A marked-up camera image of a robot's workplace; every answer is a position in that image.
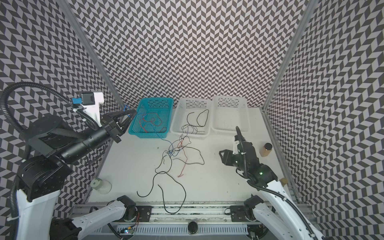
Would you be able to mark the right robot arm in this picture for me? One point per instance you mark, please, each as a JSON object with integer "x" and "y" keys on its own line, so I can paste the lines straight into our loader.
{"x": 275, "y": 208}

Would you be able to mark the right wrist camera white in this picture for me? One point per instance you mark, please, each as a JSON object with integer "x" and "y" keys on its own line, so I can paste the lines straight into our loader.
{"x": 236, "y": 147}

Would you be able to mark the white plastic basket right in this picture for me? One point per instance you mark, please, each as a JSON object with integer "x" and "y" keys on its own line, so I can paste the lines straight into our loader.
{"x": 228, "y": 113}

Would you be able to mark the aluminium corner post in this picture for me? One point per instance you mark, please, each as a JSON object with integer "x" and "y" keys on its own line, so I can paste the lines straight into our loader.
{"x": 308, "y": 13}
{"x": 71, "y": 18}

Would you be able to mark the white plastic basket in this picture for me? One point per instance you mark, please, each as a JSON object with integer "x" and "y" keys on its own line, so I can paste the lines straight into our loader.
{"x": 192, "y": 118}
{"x": 228, "y": 113}

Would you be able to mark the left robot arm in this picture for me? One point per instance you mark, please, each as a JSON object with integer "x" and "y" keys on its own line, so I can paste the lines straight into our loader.
{"x": 52, "y": 147}

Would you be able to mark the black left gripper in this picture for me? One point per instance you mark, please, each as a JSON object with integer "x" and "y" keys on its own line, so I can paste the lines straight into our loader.
{"x": 110, "y": 127}

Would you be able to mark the yellow liquid bottle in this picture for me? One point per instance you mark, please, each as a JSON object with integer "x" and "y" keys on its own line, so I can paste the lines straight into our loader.
{"x": 284, "y": 181}

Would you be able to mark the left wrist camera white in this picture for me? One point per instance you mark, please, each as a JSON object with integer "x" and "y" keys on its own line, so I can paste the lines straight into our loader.
{"x": 90, "y": 102}

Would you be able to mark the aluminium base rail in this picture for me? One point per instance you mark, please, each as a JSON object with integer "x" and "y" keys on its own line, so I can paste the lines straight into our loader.
{"x": 191, "y": 220}

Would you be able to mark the aluminium corner post left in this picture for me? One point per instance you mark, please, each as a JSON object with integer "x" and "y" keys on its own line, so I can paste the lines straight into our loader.
{"x": 71, "y": 18}

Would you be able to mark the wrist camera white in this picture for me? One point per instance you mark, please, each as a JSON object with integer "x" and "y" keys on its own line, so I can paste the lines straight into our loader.
{"x": 236, "y": 147}
{"x": 90, "y": 102}

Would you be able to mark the white plastic basket middle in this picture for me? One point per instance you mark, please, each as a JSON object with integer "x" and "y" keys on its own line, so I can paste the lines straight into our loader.
{"x": 192, "y": 118}

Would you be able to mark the brown spice bottle black cap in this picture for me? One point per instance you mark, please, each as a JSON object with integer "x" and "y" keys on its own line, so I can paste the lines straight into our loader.
{"x": 265, "y": 149}

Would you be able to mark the teal plastic basket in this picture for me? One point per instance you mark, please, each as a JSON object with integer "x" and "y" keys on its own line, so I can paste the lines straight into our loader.
{"x": 153, "y": 119}

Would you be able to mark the aluminium corner post right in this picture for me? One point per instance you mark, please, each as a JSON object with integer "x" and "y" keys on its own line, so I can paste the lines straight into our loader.
{"x": 308, "y": 13}

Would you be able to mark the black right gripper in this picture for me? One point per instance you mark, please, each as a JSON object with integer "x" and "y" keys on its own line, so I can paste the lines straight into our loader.
{"x": 237, "y": 156}

